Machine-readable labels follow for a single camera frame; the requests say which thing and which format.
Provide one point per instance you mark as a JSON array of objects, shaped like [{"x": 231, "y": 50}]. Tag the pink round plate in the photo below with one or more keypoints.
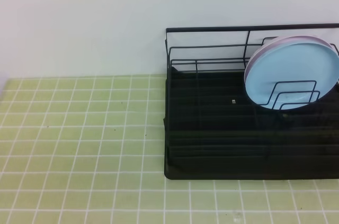
[{"x": 280, "y": 41}]

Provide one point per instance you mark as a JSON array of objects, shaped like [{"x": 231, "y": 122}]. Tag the light blue round plate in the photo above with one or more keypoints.
[{"x": 292, "y": 76}]

